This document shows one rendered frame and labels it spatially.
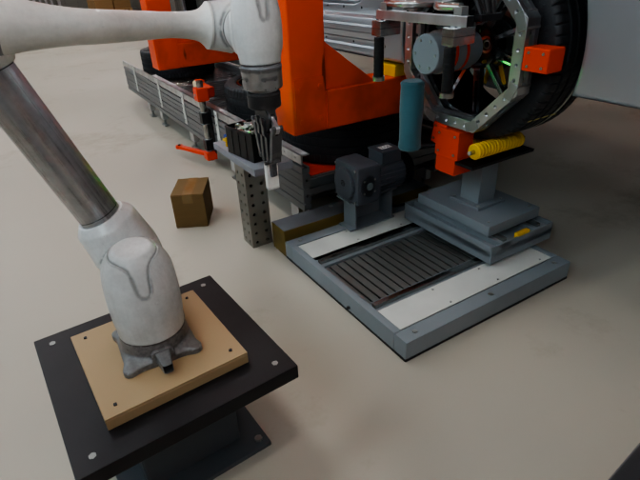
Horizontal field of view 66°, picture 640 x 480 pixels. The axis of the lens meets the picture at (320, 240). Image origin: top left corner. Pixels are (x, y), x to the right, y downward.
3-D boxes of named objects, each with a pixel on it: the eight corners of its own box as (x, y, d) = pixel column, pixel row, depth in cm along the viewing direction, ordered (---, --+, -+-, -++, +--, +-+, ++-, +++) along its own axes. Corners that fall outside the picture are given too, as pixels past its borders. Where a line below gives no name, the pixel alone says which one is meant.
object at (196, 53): (248, 58, 374) (242, 9, 357) (181, 68, 350) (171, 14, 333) (239, 56, 386) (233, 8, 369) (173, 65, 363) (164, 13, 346)
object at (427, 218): (549, 240, 205) (553, 219, 200) (490, 267, 189) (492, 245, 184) (460, 199, 243) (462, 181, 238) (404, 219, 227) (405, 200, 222)
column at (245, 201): (272, 242, 230) (264, 156, 210) (252, 248, 226) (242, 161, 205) (263, 233, 238) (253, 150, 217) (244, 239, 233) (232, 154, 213)
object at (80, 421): (114, 569, 107) (74, 481, 92) (67, 420, 143) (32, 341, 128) (305, 449, 131) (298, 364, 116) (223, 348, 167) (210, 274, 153)
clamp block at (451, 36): (474, 43, 147) (476, 24, 144) (452, 47, 143) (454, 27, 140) (462, 42, 150) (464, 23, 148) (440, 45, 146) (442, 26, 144)
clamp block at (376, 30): (400, 33, 172) (401, 17, 169) (380, 36, 168) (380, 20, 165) (391, 32, 176) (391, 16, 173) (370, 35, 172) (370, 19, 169)
